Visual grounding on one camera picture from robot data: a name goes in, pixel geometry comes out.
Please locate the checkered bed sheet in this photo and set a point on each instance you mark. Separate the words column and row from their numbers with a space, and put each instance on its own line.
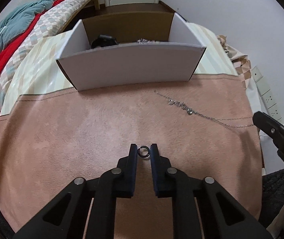
column 49, row 24

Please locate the white cardboard box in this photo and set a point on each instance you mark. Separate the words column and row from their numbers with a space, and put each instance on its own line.
column 152, row 47

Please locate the black smart band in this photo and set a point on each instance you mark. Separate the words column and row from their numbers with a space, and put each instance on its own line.
column 103, row 41

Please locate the teal blue quilt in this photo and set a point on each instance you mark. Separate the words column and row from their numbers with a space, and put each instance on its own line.
column 14, row 19

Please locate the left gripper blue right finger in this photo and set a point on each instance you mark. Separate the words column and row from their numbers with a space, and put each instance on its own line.
column 159, row 167

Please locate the brown checkered cloth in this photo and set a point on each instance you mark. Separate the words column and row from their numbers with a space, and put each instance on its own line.
column 239, row 60

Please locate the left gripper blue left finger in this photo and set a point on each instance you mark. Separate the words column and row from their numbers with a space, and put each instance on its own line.
column 127, row 178

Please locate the pink striped table cloth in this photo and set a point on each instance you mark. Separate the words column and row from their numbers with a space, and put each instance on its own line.
column 50, row 133

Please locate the white wall socket strip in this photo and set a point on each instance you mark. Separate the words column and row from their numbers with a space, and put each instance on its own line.
column 266, row 95

